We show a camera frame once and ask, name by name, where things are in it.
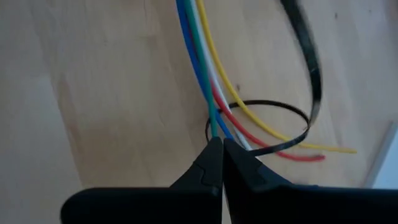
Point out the black zip tie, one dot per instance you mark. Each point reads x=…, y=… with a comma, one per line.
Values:
x=311, y=59

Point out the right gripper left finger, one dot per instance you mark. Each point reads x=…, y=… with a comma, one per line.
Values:
x=199, y=202

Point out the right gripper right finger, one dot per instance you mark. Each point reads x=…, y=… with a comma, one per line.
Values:
x=264, y=202

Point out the white raceway cover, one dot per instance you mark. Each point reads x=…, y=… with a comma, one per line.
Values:
x=388, y=168

